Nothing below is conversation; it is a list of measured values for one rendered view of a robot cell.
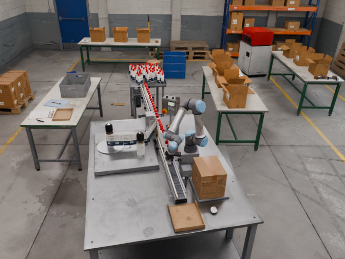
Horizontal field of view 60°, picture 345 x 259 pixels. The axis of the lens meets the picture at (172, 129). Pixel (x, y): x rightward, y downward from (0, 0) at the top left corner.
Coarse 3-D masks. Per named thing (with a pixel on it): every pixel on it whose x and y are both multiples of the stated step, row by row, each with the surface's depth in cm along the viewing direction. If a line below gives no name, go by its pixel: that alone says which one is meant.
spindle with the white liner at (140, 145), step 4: (140, 132) 317; (140, 136) 314; (140, 140) 316; (140, 144) 319; (140, 148) 321; (144, 148) 326; (140, 152) 324; (144, 152) 328; (140, 156) 326; (144, 156) 330
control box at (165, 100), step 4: (164, 96) 327; (168, 96) 328; (172, 96) 328; (164, 100) 323; (168, 100) 321; (172, 100) 320; (164, 104) 326; (164, 108) 328; (168, 112) 328; (172, 112) 326
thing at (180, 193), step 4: (172, 164) 318; (172, 168) 313; (172, 172) 307; (172, 176) 301; (176, 176) 301; (172, 180) 295; (176, 180) 296; (176, 184) 290; (180, 184) 290; (176, 188) 286; (180, 188) 286; (180, 192) 281; (180, 196) 276; (184, 196) 276
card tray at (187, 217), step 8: (168, 208) 267; (176, 208) 269; (184, 208) 269; (192, 208) 269; (176, 216) 260; (184, 216) 260; (192, 216) 261; (200, 216) 261; (176, 224) 253; (184, 224) 253; (192, 224) 253; (200, 224) 253
